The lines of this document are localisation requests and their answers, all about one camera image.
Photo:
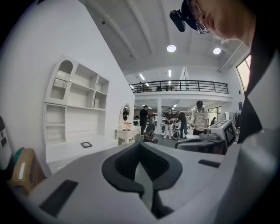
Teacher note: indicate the teal round object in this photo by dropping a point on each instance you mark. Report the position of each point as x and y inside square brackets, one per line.
[18, 153]

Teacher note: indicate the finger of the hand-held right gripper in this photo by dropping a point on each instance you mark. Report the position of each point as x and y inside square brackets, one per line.
[194, 145]

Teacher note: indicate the oval vanity mirror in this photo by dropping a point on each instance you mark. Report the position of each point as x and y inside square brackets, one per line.
[125, 112]

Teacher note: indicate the black picture frame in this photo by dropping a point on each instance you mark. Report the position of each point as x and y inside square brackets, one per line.
[86, 144]

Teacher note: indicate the person's black shirt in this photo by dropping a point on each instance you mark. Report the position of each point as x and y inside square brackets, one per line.
[249, 122]

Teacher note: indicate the cardboard box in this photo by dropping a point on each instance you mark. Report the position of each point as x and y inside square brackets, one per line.
[26, 170]

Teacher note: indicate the black balcony railing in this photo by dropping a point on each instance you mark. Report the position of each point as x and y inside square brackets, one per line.
[179, 86]

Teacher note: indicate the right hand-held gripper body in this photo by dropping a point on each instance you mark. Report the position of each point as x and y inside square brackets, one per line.
[221, 135]

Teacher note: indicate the eyeglasses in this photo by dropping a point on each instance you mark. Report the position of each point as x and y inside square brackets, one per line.
[200, 25]

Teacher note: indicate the white and black machine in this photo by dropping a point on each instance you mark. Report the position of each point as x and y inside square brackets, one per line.
[5, 144]

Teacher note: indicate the white shelf hutch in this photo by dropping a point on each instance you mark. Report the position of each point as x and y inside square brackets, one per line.
[83, 118]

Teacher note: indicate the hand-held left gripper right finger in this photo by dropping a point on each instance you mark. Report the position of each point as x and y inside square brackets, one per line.
[188, 175]

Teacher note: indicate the small framed picture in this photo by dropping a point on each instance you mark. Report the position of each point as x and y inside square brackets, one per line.
[126, 130]

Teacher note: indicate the cream dressing table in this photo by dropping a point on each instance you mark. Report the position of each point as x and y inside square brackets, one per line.
[129, 135]

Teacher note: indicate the black head camera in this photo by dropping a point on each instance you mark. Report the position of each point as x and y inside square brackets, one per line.
[177, 19]

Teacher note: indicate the round ceiling lamp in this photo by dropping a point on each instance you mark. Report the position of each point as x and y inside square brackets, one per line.
[217, 51]
[171, 48]

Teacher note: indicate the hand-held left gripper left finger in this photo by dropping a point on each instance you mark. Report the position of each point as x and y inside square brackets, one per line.
[83, 186]

